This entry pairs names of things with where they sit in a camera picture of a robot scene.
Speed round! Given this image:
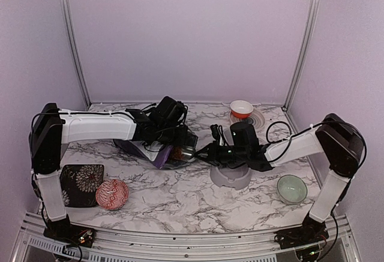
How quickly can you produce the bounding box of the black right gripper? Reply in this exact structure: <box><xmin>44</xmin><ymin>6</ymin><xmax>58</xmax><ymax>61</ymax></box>
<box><xmin>195</xmin><ymin>140</ymin><xmax>249</xmax><ymax>167</ymax></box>

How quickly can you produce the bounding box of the purple puppy food bag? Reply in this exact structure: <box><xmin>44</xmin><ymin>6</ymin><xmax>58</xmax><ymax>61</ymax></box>
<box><xmin>113</xmin><ymin>140</ymin><xmax>191</xmax><ymax>170</ymax></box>

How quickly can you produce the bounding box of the grey double pet bowl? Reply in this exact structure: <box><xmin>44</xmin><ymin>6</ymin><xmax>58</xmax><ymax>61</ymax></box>
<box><xmin>210</xmin><ymin>124</ymin><xmax>251</xmax><ymax>190</ymax></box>

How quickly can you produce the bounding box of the silver metal scoop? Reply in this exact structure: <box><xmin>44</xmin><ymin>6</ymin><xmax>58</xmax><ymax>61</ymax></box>
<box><xmin>180</xmin><ymin>146</ymin><xmax>196</xmax><ymax>162</ymax></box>

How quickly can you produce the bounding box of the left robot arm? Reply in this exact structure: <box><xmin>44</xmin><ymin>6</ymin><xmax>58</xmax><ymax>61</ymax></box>
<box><xmin>28</xmin><ymin>97</ymin><xmax>197</xmax><ymax>241</ymax></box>

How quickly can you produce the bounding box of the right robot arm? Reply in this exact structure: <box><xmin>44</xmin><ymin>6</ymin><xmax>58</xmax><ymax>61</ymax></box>
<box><xmin>194</xmin><ymin>113</ymin><xmax>367</xmax><ymax>243</ymax></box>

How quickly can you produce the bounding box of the brown kibble in scoop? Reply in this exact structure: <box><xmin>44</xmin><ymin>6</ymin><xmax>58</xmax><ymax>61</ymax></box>
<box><xmin>170</xmin><ymin>147</ymin><xmax>184</xmax><ymax>160</ymax></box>

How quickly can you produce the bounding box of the orange white ceramic bowl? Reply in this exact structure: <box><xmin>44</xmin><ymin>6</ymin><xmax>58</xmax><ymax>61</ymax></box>
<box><xmin>230</xmin><ymin>100</ymin><xmax>254</xmax><ymax>119</ymax></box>

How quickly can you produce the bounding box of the spiral pattern ceramic plate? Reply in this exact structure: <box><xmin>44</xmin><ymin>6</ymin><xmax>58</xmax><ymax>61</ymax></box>
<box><xmin>229</xmin><ymin>108</ymin><xmax>266</xmax><ymax>131</ymax></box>

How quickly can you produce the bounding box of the red patterned ceramic bowl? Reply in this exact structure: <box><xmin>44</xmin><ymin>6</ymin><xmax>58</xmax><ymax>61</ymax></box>
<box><xmin>95</xmin><ymin>179</ymin><xmax>129</xmax><ymax>210</ymax></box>

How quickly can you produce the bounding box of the pale green glass bowl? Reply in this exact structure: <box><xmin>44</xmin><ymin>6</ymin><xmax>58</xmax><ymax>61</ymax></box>
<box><xmin>277</xmin><ymin>174</ymin><xmax>308</xmax><ymax>205</ymax></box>

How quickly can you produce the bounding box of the black floral square plate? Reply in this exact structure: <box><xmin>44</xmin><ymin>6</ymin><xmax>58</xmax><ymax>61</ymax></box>
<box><xmin>60</xmin><ymin>164</ymin><xmax>104</xmax><ymax>208</ymax></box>

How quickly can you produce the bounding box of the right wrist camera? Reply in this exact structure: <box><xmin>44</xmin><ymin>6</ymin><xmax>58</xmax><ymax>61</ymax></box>
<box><xmin>210</xmin><ymin>124</ymin><xmax>229</xmax><ymax>146</ymax></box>

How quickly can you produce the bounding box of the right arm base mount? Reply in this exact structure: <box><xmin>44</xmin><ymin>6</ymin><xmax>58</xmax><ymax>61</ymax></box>
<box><xmin>274</xmin><ymin>214</ymin><xmax>329</xmax><ymax>249</ymax></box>

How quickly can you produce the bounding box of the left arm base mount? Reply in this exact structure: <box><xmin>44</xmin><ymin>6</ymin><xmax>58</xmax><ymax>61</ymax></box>
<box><xmin>43</xmin><ymin>215</ymin><xmax>96</xmax><ymax>248</ymax></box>

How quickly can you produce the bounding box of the aluminium front frame rail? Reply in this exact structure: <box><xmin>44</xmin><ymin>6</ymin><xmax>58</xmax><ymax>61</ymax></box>
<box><xmin>10</xmin><ymin>212</ymin><xmax>362</xmax><ymax>261</ymax></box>

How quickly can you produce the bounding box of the aluminium left corner post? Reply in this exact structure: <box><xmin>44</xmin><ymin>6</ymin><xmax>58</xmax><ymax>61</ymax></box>
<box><xmin>61</xmin><ymin>0</ymin><xmax>91</xmax><ymax>109</ymax></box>

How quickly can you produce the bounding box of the aluminium corner post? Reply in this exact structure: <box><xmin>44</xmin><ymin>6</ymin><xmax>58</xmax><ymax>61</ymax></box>
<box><xmin>283</xmin><ymin>0</ymin><xmax>320</xmax><ymax>112</ymax></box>
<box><xmin>61</xmin><ymin>0</ymin><xmax>91</xmax><ymax>109</ymax></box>

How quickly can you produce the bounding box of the aluminium right corner post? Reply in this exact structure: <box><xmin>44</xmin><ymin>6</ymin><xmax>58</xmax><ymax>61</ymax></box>
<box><xmin>283</xmin><ymin>0</ymin><xmax>320</xmax><ymax>112</ymax></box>

